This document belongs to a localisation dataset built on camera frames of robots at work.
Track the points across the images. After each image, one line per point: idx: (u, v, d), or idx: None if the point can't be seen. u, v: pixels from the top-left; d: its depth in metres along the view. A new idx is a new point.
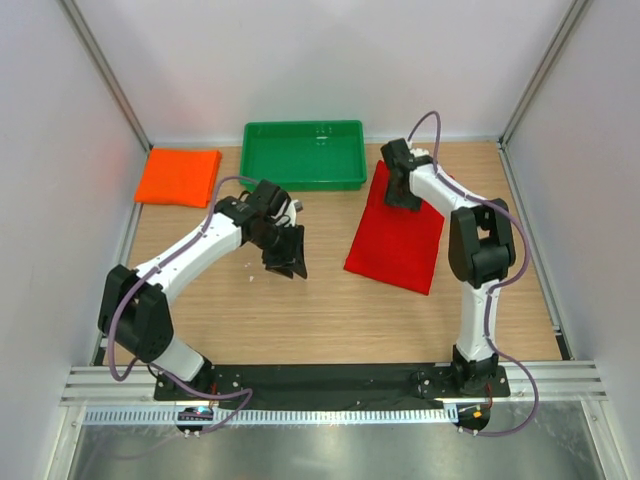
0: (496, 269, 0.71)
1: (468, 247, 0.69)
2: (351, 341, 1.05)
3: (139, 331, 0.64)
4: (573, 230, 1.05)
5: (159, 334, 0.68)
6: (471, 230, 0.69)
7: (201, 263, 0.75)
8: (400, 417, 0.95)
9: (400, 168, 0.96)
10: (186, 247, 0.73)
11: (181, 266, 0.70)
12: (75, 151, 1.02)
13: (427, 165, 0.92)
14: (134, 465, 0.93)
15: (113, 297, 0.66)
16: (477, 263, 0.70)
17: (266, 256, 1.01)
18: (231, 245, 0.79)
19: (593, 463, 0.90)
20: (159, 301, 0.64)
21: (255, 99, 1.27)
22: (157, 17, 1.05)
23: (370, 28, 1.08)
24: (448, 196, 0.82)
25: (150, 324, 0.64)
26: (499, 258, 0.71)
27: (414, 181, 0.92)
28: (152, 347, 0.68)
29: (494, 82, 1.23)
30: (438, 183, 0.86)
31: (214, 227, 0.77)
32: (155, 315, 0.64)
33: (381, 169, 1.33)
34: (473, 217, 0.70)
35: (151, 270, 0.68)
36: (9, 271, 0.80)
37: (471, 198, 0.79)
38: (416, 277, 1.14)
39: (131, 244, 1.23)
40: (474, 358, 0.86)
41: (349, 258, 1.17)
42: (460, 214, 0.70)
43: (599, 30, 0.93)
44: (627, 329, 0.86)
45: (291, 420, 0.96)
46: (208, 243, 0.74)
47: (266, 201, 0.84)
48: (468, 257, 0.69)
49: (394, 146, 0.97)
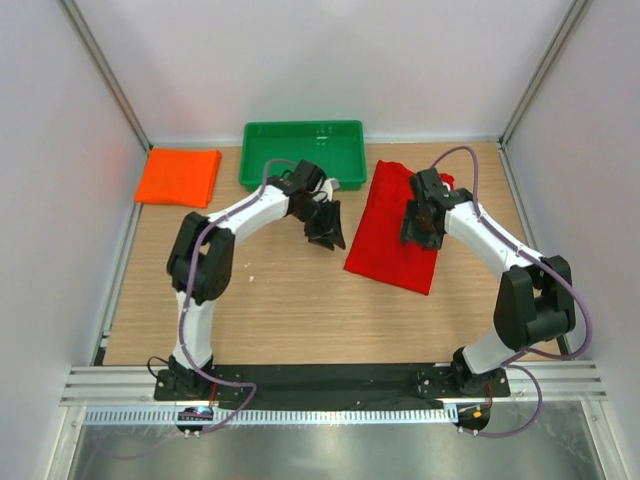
0: (550, 335, 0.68)
1: (524, 315, 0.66)
2: (351, 341, 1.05)
3: (210, 266, 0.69)
4: (573, 230, 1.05)
5: (222, 276, 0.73)
6: (526, 295, 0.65)
7: (254, 223, 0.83)
8: (400, 417, 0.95)
9: (433, 203, 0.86)
10: (248, 205, 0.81)
11: (244, 219, 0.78)
12: (76, 152, 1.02)
13: (466, 202, 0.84)
14: (134, 465, 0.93)
15: (186, 239, 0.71)
16: (532, 331, 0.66)
17: (308, 228, 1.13)
18: (277, 213, 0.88)
19: (593, 464, 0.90)
20: (230, 240, 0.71)
21: (255, 98, 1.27)
22: (157, 17, 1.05)
23: (370, 28, 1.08)
24: (498, 248, 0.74)
25: (222, 259, 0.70)
26: (555, 324, 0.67)
27: (451, 221, 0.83)
28: (214, 290, 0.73)
29: (494, 82, 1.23)
30: (482, 228, 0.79)
31: (268, 195, 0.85)
32: (227, 252, 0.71)
33: (382, 169, 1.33)
34: (529, 281, 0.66)
35: (221, 217, 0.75)
36: (10, 271, 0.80)
37: (524, 252, 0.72)
38: (415, 276, 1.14)
39: (132, 245, 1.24)
40: (479, 372, 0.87)
41: (349, 257, 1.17)
42: (515, 277, 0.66)
43: (600, 30, 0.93)
44: (626, 329, 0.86)
45: (291, 420, 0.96)
46: (264, 206, 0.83)
47: (306, 178, 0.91)
48: (523, 326, 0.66)
49: (424, 177, 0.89)
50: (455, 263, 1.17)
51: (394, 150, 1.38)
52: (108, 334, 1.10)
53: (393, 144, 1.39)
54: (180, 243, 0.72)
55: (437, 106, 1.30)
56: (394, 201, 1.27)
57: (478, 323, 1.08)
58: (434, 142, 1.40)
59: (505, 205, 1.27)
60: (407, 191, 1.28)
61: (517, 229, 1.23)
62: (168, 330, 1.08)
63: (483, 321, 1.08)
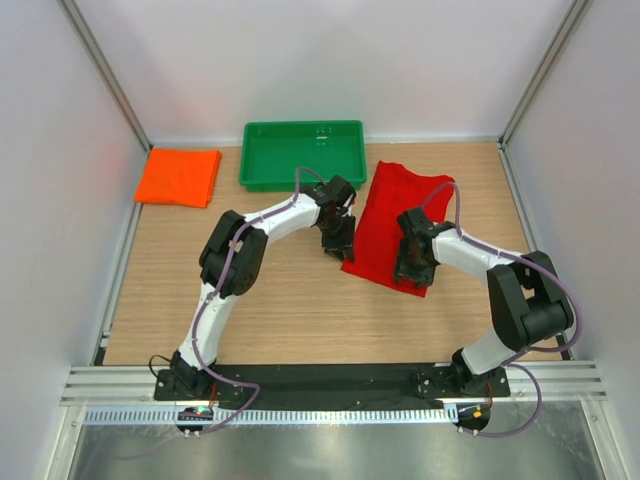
0: (550, 329, 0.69)
1: (517, 309, 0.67)
2: (351, 342, 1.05)
3: (243, 261, 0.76)
4: (573, 230, 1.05)
5: (251, 273, 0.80)
6: (515, 289, 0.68)
7: (284, 228, 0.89)
8: (400, 417, 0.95)
9: (421, 238, 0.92)
10: (281, 209, 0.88)
11: (277, 223, 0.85)
12: (76, 152, 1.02)
13: (449, 230, 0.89)
14: (134, 465, 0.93)
15: (222, 236, 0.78)
16: (529, 326, 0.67)
17: (326, 240, 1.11)
18: (307, 221, 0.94)
19: (593, 463, 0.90)
20: (263, 240, 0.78)
21: (255, 98, 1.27)
22: (158, 17, 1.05)
23: (371, 28, 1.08)
24: (479, 255, 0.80)
25: (254, 256, 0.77)
26: (552, 317, 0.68)
27: (439, 249, 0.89)
28: (241, 285, 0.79)
29: (494, 82, 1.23)
30: (466, 245, 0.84)
31: (302, 203, 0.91)
32: (260, 250, 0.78)
33: (382, 169, 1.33)
34: (514, 278, 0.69)
35: (257, 218, 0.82)
36: (10, 271, 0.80)
37: (504, 253, 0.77)
38: None
39: (132, 245, 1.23)
40: (477, 372, 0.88)
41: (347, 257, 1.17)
42: (500, 274, 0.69)
43: (599, 31, 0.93)
44: (626, 329, 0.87)
45: (291, 420, 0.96)
46: (296, 213, 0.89)
47: (337, 193, 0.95)
48: (520, 324, 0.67)
49: (411, 214, 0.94)
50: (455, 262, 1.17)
51: (394, 150, 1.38)
52: (108, 334, 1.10)
53: (393, 145, 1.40)
54: (216, 236, 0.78)
55: (437, 106, 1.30)
56: (393, 202, 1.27)
57: (479, 323, 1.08)
58: (434, 142, 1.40)
59: (504, 205, 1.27)
60: (407, 192, 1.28)
61: (517, 229, 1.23)
62: (168, 330, 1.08)
63: (483, 321, 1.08)
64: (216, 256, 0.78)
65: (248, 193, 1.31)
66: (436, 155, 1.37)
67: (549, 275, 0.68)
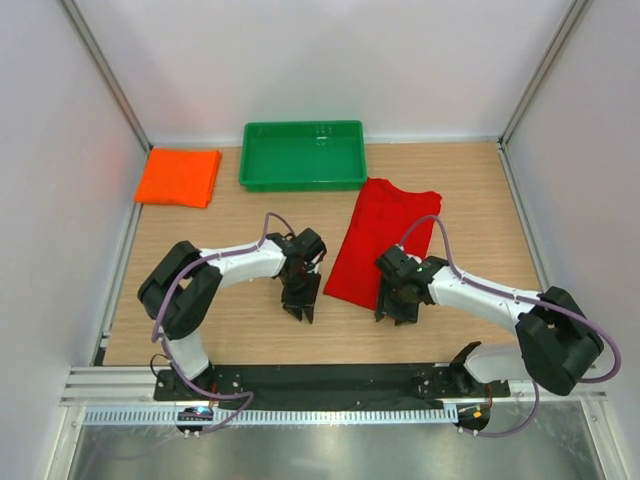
0: (588, 365, 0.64)
1: (555, 358, 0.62)
2: (351, 342, 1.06)
3: (184, 301, 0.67)
4: (573, 230, 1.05)
5: (194, 317, 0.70)
6: (548, 338, 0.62)
7: (243, 272, 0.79)
8: (400, 417, 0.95)
9: (413, 282, 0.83)
10: (243, 251, 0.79)
11: (234, 264, 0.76)
12: (75, 152, 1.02)
13: (442, 269, 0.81)
14: (134, 465, 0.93)
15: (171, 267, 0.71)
16: (570, 370, 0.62)
17: (285, 295, 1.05)
18: (269, 270, 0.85)
19: (593, 464, 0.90)
20: (213, 282, 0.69)
21: (255, 98, 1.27)
22: (157, 17, 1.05)
23: (371, 29, 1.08)
24: (494, 301, 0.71)
25: (199, 297, 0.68)
26: (587, 352, 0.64)
27: (438, 293, 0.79)
28: (183, 326, 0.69)
29: (494, 83, 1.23)
30: (471, 288, 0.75)
31: (266, 247, 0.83)
32: (206, 292, 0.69)
33: (369, 185, 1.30)
34: (547, 333, 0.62)
35: (213, 255, 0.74)
36: (10, 271, 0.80)
37: (523, 296, 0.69)
38: None
39: (131, 246, 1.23)
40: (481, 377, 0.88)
41: (331, 281, 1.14)
42: (528, 325, 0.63)
43: (599, 30, 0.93)
44: (626, 330, 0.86)
45: (291, 420, 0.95)
46: (259, 259, 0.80)
47: (307, 246, 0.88)
48: (568, 377, 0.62)
49: (391, 256, 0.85)
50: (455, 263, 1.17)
51: (394, 150, 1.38)
52: (108, 334, 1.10)
53: (393, 144, 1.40)
54: (164, 267, 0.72)
55: (437, 106, 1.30)
56: (378, 220, 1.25)
57: (479, 323, 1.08)
58: (434, 142, 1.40)
59: (504, 205, 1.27)
60: (393, 210, 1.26)
61: (517, 229, 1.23)
62: None
63: (482, 321, 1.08)
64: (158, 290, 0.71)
65: (247, 193, 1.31)
66: (436, 155, 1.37)
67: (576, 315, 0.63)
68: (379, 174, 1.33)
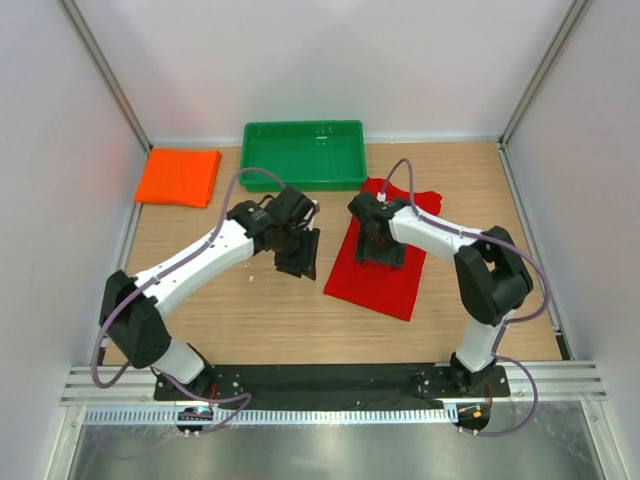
0: (516, 300, 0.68)
1: (485, 286, 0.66)
2: (352, 342, 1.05)
3: (131, 341, 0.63)
4: (573, 229, 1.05)
5: (156, 343, 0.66)
6: (480, 266, 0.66)
7: (201, 276, 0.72)
8: (400, 417, 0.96)
9: (376, 219, 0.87)
10: (189, 257, 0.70)
11: (180, 279, 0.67)
12: (75, 152, 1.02)
13: (404, 209, 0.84)
14: (134, 465, 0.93)
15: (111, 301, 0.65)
16: (498, 301, 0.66)
17: (279, 259, 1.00)
18: (241, 255, 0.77)
19: (593, 464, 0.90)
20: (152, 316, 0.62)
21: (255, 98, 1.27)
22: (157, 17, 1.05)
23: (370, 29, 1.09)
24: (441, 235, 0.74)
25: (143, 335, 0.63)
26: (519, 288, 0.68)
27: (396, 229, 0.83)
28: (145, 354, 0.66)
29: (494, 82, 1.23)
30: (424, 225, 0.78)
31: (223, 235, 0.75)
32: (150, 326, 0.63)
33: (370, 184, 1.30)
34: (478, 259, 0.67)
35: (149, 281, 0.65)
36: (10, 270, 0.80)
37: (467, 232, 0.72)
38: (399, 303, 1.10)
39: (131, 245, 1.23)
40: (477, 369, 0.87)
41: (332, 280, 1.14)
42: (465, 254, 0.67)
43: (600, 29, 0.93)
44: (626, 329, 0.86)
45: (291, 420, 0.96)
46: (215, 253, 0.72)
47: (288, 210, 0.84)
48: (490, 302, 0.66)
49: (361, 199, 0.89)
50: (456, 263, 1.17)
51: (394, 150, 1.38)
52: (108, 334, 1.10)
53: (393, 144, 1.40)
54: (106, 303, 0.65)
55: (437, 106, 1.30)
56: None
57: None
58: (434, 142, 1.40)
59: (505, 205, 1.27)
60: None
61: (517, 229, 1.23)
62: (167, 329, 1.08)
63: None
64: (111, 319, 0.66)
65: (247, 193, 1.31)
66: (436, 155, 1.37)
67: (510, 248, 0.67)
68: (379, 174, 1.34)
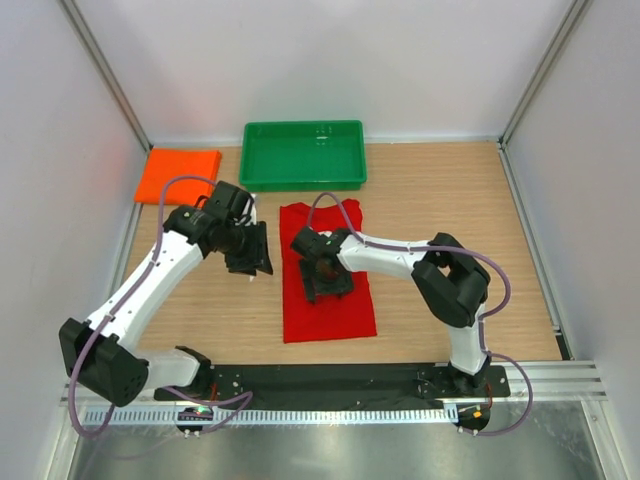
0: (480, 295, 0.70)
1: (449, 294, 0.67)
2: (351, 342, 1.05)
3: (107, 382, 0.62)
4: (573, 229, 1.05)
5: (133, 378, 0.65)
6: (440, 277, 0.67)
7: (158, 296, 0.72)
8: (400, 417, 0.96)
9: (324, 256, 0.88)
10: (138, 281, 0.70)
11: (135, 307, 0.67)
12: (75, 151, 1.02)
13: (347, 238, 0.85)
14: (133, 465, 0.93)
15: (72, 351, 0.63)
16: (465, 302, 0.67)
17: (230, 260, 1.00)
18: (191, 262, 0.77)
19: (593, 464, 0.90)
20: (118, 354, 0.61)
21: (255, 98, 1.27)
22: (157, 17, 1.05)
23: (370, 30, 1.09)
24: (392, 256, 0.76)
25: (115, 374, 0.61)
26: (478, 283, 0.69)
27: (348, 260, 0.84)
28: (126, 391, 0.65)
29: (493, 83, 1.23)
30: (372, 249, 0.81)
31: (166, 250, 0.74)
32: (119, 363, 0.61)
33: (285, 214, 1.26)
34: (434, 270, 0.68)
35: (104, 320, 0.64)
36: (10, 270, 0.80)
37: (415, 247, 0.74)
38: (362, 320, 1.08)
39: (131, 245, 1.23)
40: (475, 369, 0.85)
41: (287, 328, 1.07)
42: (421, 270, 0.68)
43: (600, 29, 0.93)
44: (626, 330, 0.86)
45: (291, 420, 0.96)
46: (163, 271, 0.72)
47: (225, 204, 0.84)
48: (459, 306, 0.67)
49: (303, 238, 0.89)
50: None
51: (394, 150, 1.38)
52: None
53: (393, 144, 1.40)
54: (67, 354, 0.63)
55: (437, 106, 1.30)
56: None
57: None
58: (434, 142, 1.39)
59: (505, 205, 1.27)
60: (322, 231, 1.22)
61: (517, 229, 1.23)
62: (166, 330, 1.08)
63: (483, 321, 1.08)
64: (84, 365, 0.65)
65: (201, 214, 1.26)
66: (435, 155, 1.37)
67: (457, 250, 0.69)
68: (379, 174, 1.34)
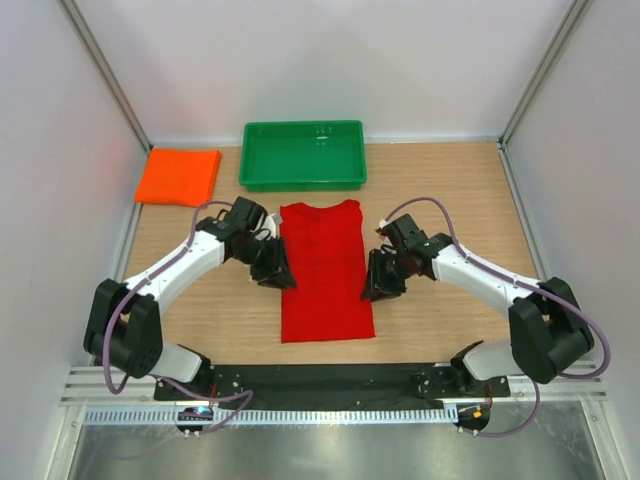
0: (573, 358, 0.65)
1: (542, 345, 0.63)
2: (351, 342, 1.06)
3: (131, 341, 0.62)
4: (574, 230, 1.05)
5: (150, 349, 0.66)
6: (540, 325, 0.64)
7: (186, 279, 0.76)
8: (400, 417, 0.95)
9: (418, 255, 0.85)
10: (174, 260, 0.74)
11: (169, 278, 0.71)
12: (75, 151, 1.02)
13: (448, 247, 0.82)
14: (134, 465, 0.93)
15: (103, 310, 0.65)
16: (554, 359, 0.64)
17: (254, 271, 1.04)
18: (213, 261, 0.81)
19: (593, 464, 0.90)
20: (151, 310, 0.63)
21: (255, 98, 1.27)
22: (157, 17, 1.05)
23: (370, 29, 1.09)
24: (493, 282, 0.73)
25: (144, 333, 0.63)
26: (576, 344, 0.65)
27: (439, 268, 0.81)
28: (143, 361, 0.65)
29: (493, 83, 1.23)
30: (472, 267, 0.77)
31: (199, 242, 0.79)
32: (149, 323, 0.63)
33: (285, 214, 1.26)
34: (537, 313, 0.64)
35: (142, 281, 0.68)
36: (10, 270, 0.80)
37: (521, 281, 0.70)
38: (362, 320, 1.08)
39: (131, 245, 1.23)
40: (478, 377, 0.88)
41: (286, 328, 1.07)
42: (521, 309, 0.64)
43: (600, 30, 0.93)
44: (626, 330, 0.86)
45: (291, 420, 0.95)
46: (194, 257, 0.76)
47: (244, 218, 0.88)
48: (546, 359, 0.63)
49: (401, 226, 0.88)
50: None
51: (394, 150, 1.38)
52: None
53: (393, 144, 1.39)
54: (97, 314, 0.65)
55: (437, 106, 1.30)
56: (307, 246, 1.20)
57: (479, 323, 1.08)
58: (434, 142, 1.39)
59: (505, 206, 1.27)
60: (320, 232, 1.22)
61: (517, 229, 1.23)
62: (167, 330, 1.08)
63: (482, 320, 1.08)
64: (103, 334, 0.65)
65: (203, 215, 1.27)
66: (435, 155, 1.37)
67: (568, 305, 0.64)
68: (380, 174, 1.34)
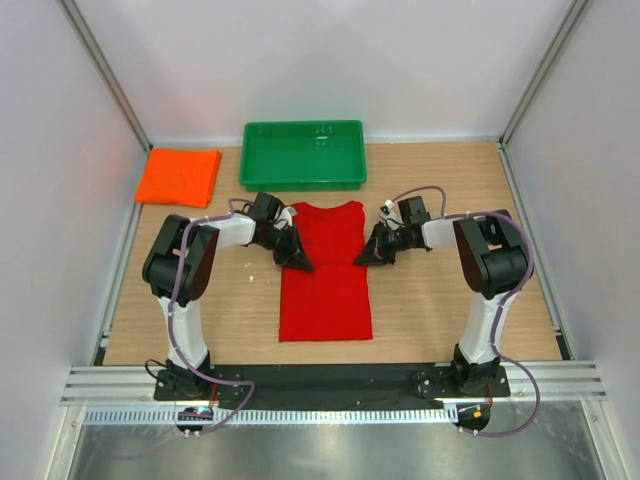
0: (511, 269, 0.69)
1: (476, 247, 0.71)
2: (351, 342, 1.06)
3: (197, 255, 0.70)
4: (574, 230, 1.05)
5: (202, 276, 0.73)
6: (475, 232, 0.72)
7: (228, 236, 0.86)
8: (400, 417, 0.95)
9: (415, 230, 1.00)
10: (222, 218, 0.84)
11: (223, 226, 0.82)
12: (75, 151, 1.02)
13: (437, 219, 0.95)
14: (133, 465, 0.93)
15: (169, 237, 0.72)
16: (487, 261, 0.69)
17: (276, 256, 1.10)
18: (245, 237, 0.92)
19: (593, 464, 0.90)
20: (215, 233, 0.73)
21: (255, 98, 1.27)
22: (157, 17, 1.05)
23: (370, 29, 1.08)
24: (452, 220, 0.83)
25: (207, 250, 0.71)
26: (511, 257, 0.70)
27: (426, 232, 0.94)
28: (197, 282, 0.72)
29: (493, 83, 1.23)
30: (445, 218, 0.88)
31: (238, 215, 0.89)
32: (210, 244, 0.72)
33: None
34: (475, 224, 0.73)
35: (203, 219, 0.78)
36: (9, 271, 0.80)
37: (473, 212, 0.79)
38: (362, 320, 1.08)
39: (131, 245, 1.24)
40: (475, 360, 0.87)
41: (286, 328, 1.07)
42: (460, 221, 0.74)
43: (600, 30, 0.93)
44: (625, 330, 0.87)
45: (291, 420, 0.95)
46: (237, 221, 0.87)
47: (266, 209, 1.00)
48: (478, 259, 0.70)
49: (412, 204, 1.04)
50: (456, 262, 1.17)
51: (394, 150, 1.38)
52: (108, 334, 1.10)
53: (393, 144, 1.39)
54: (161, 241, 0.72)
55: (437, 107, 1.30)
56: (308, 247, 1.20)
57: None
58: (434, 142, 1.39)
59: (505, 206, 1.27)
60: (320, 233, 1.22)
61: None
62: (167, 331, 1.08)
63: None
64: (161, 263, 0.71)
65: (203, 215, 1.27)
66: (435, 155, 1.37)
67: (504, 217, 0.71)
68: (380, 174, 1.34)
